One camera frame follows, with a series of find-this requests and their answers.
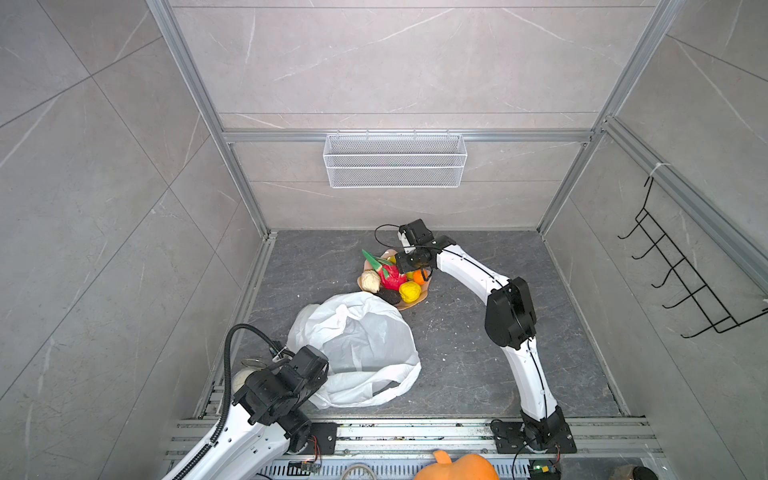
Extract orange fruit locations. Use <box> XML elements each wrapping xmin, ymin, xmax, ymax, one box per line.
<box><xmin>412</xmin><ymin>270</ymin><xmax>429</xmax><ymax>285</ymax></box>

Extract pink dragon fruit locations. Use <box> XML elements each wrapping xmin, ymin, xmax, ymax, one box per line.
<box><xmin>362</xmin><ymin>250</ymin><xmax>408</xmax><ymax>291</ymax></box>

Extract yellow lemon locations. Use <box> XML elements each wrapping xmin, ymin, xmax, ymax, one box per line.
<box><xmin>398</xmin><ymin>281</ymin><xmax>422</xmax><ymax>304</ymax></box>

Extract white plastic bag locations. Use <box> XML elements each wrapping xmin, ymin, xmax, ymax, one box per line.
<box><xmin>287</xmin><ymin>292</ymin><xmax>422</xmax><ymax>410</ymax></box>

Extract dark brown avocado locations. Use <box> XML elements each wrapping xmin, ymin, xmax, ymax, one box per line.
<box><xmin>376</xmin><ymin>288</ymin><xmax>402</xmax><ymax>306</ymax></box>

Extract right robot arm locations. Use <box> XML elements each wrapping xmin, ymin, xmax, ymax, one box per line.
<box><xmin>396</xmin><ymin>219</ymin><xmax>568</xmax><ymax>452</ymax></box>

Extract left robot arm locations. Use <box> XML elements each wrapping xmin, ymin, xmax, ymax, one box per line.
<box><xmin>165</xmin><ymin>346</ymin><xmax>329</xmax><ymax>479</ymax></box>

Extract pink scalloped bowl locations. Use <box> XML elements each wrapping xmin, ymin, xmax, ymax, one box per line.
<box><xmin>357</xmin><ymin>249</ymin><xmax>431</xmax><ymax>310</ymax></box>

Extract grey round alarm clock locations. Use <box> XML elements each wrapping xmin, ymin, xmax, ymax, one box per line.
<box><xmin>231</xmin><ymin>367</ymin><xmax>256</xmax><ymax>395</ymax></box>

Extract orange pumpkin toy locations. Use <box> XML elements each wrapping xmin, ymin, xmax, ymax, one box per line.
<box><xmin>414</xmin><ymin>450</ymin><xmax>500</xmax><ymax>480</ymax></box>

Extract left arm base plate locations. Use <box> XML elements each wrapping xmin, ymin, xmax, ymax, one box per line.
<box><xmin>298</xmin><ymin>422</ymin><xmax>339</xmax><ymax>457</ymax></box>

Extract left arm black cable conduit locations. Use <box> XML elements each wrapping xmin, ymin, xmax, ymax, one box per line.
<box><xmin>173</xmin><ymin>323</ymin><xmax>283</xmax><ymax>480</ymax></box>

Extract white wire mesh basket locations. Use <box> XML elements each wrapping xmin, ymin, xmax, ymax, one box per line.
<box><xmin>323</xmin><ymin>133</ymin><xmax>468</xmax><ymax>189</ymax></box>

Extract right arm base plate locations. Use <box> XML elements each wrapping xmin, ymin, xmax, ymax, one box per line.
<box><xmin>490</xmin><ymin>419</ymin><xmax>578</xmax><ymax>454</ymax></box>

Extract black wire hook rack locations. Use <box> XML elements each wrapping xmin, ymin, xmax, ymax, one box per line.
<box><xmin>617</xmin><ymin>176</ymin><xmax>767</xmax><ymax>339</ymax></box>

